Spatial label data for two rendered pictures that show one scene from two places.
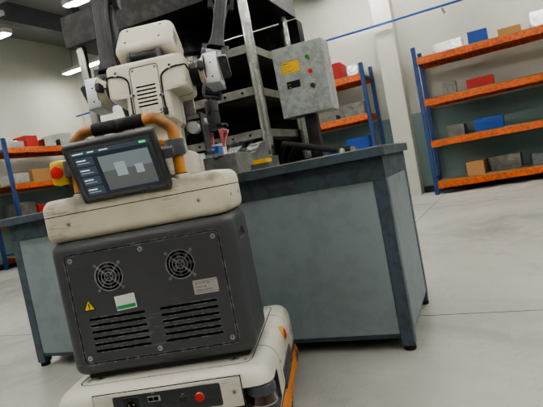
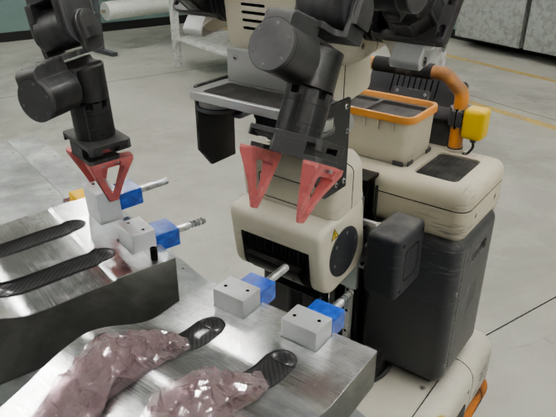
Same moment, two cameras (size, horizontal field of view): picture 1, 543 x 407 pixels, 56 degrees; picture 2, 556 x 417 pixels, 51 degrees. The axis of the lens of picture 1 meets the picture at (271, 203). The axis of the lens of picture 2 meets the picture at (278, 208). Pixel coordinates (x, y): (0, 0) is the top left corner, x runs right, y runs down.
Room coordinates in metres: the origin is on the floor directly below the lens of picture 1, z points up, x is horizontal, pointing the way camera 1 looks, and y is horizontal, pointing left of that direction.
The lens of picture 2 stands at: (2.81, 0.82, 1.32)
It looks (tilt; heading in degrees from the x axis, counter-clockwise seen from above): 27 degrees down; 210
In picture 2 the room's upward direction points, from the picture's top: straight up
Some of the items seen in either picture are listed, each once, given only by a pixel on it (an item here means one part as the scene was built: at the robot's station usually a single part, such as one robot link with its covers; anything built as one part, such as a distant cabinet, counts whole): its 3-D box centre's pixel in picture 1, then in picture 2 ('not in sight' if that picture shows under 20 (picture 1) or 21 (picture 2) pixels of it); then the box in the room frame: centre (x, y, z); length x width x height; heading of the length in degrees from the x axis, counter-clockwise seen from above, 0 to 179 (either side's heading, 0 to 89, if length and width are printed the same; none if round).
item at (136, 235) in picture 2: not in sight; (166, 232); (2.23, 0.30, 0.89); 0.13 x 0.05 x 0.05; 158
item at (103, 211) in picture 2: (215, 149); (131, 192); (2.19, 0.19, 0.92); 0.13 x 0.05 x 0.05; 159
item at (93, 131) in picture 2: (213, 120); (93, 122); (2.23, 0.18, 1.04); 0.10 x 0.07 x 0.07; 69
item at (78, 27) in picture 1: (187, 41); not in sight; (3.50, 0.35, 1.75); 1.30 x 0.84 x 0.61; 68
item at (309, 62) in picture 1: (322, 170); not in sight; (3.02, -0.33, 0.73); 0.30 x 0.22 x 1.47; 68
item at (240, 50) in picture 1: (198, 77); not in sight; (3.55, 0.33, 1.51); 1.10 x 0.70 x 0.05; 68
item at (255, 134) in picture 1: (212, 148); not in sight; (3.54, 0.33, 1.01); 1.10 x 0.74 x 0.05; 68
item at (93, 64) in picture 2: (211, 106); (82, 82); (2.24, 0.18, 1.10); 0.07 x 0.06 x 0.07; 7
